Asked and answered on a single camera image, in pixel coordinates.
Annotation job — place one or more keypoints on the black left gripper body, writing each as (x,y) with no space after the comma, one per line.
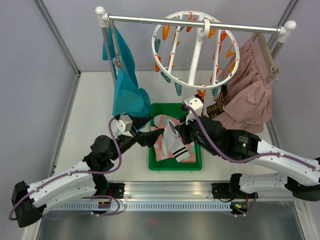
(126,141)

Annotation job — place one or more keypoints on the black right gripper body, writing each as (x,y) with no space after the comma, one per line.
(187,135)

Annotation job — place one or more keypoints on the white striped sock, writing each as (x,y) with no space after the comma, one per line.
(179,151)
(170,138)

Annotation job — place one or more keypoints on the brown argyle sock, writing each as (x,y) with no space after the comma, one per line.
(213,111)
(221,98)

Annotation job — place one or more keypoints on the white round clip hanger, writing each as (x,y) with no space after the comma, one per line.
(206,27)

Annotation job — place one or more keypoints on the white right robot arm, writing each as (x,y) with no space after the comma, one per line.
(298,175)

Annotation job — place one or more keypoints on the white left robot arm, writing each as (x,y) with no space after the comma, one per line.
(84,180)

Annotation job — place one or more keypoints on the teal cloth on hanger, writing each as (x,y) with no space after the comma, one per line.
(128,97)

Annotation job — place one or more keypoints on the wooden left clip hanger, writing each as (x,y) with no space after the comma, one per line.
(117,60)

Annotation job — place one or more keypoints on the wooden clip hanger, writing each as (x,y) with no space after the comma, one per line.
(263,58)
(117,60)

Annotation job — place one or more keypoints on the wooden right clip hanger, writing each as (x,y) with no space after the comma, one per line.
(263,58)

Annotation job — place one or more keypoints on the pink patterned sock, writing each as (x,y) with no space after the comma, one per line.
(160,122)

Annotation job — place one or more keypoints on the green plastic tray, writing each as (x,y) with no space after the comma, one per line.
(173,110)

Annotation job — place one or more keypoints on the pink pleated skirt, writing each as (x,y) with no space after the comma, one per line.
(248,103)

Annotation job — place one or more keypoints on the metal clothes rack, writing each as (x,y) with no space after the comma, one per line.
(108,53)

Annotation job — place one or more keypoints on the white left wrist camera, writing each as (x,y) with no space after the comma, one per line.
(122,125)

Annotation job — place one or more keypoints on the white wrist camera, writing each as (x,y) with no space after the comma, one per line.
(122,125)
(193,107)

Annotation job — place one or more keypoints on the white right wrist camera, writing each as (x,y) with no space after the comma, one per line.
(193,107)

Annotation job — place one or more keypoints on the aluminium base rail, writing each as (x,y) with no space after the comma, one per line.
(166,190)

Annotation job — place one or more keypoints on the white slotted cable duct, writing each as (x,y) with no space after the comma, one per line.
(155,206)

